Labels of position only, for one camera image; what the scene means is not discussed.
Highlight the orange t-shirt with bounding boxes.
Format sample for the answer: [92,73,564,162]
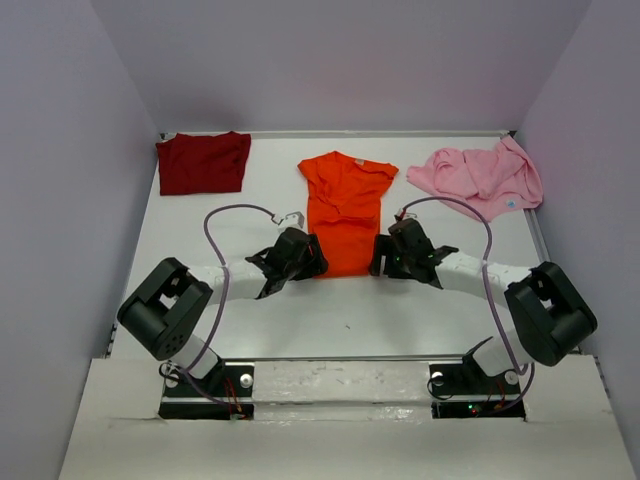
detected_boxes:
[298,151,399,278]

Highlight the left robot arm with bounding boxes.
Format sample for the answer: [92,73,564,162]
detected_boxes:
[117,227,328,395]

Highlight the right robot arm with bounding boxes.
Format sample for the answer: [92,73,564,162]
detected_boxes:
[369,218,598,392]

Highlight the pink t-shirt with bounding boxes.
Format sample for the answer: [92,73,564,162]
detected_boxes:
[406,136,544,221]

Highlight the dark red folded t-shirt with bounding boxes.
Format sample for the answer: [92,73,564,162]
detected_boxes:
[156,131,252,196]

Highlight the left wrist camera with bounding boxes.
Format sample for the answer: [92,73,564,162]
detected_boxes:
[272,211,305,229]

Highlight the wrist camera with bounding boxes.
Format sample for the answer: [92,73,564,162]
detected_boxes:
[272,211,305,229]
[394,208,417,222]

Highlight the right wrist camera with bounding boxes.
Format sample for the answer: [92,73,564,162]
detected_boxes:
[394,208,417,222]

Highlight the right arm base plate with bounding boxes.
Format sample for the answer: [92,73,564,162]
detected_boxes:
[427,363,526,419]

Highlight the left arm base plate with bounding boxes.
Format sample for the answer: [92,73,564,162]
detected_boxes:
[158,361,255,421]

